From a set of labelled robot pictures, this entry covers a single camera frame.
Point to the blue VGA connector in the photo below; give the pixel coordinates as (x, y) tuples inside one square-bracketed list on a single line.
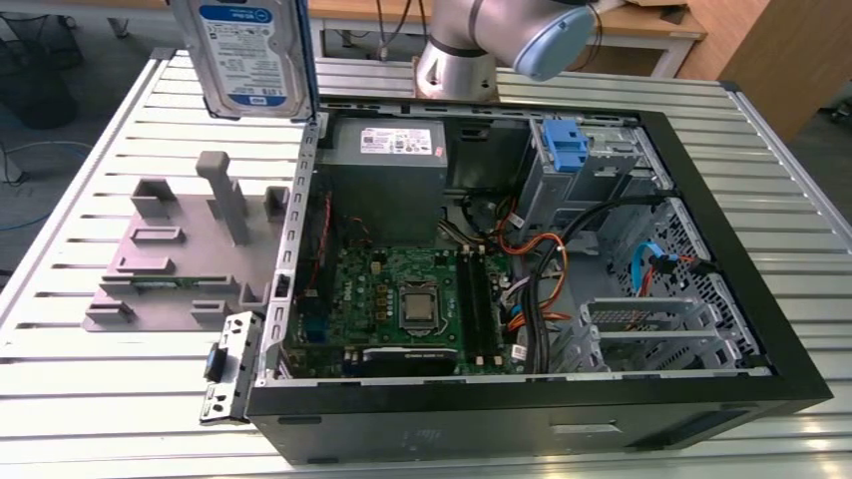
[(215, 361)]

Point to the black RAM slot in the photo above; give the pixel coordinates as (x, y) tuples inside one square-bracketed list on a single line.
[(471, 299), (488, 299)]

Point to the metal expansion slot bracket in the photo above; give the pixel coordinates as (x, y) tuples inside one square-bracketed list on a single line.
[(243, 359)]

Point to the black open PC case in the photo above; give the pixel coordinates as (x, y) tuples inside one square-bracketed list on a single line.
[(466, 429)]

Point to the blue plastic drive latch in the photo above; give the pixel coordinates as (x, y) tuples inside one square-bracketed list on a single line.
[(563, 144)]

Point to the wooden desk white frame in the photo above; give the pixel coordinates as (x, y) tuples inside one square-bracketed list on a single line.
[(359, 10), (652, 27)]

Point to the green RAM stick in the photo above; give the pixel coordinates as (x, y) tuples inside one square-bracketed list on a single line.
[(163, 285)]

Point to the black CPU socket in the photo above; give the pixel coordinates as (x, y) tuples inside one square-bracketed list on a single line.
[(419, 285)]

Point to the green motherboard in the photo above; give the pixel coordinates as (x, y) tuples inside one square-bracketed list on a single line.
[(366, 269)]

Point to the grey power supply unit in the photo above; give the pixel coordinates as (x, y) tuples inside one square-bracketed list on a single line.
[(386, 199)]

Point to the grey plastic parts rack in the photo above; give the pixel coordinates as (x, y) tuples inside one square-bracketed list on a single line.
[(200, 249)]

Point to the grey metal disk bay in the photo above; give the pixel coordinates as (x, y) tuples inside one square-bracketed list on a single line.
[(659, 334)]

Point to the brown wooden cabinet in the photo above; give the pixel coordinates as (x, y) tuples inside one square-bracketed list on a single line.
[(786, 60)]

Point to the black mesh waste basket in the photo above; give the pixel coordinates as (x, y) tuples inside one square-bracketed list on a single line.
[(40, 100)]

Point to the black graphics card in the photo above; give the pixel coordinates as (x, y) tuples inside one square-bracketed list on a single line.
[(406, 361)]

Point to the silver CPU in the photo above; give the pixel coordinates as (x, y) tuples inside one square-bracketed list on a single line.
[(419, 307)]

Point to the grey metal drive cage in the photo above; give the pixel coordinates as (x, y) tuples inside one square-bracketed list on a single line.
[(586, 184)]

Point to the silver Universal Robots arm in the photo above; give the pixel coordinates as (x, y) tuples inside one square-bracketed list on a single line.
[(452, 75)]

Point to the hard disk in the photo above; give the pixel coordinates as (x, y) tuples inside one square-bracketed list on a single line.
[(247, 60)]

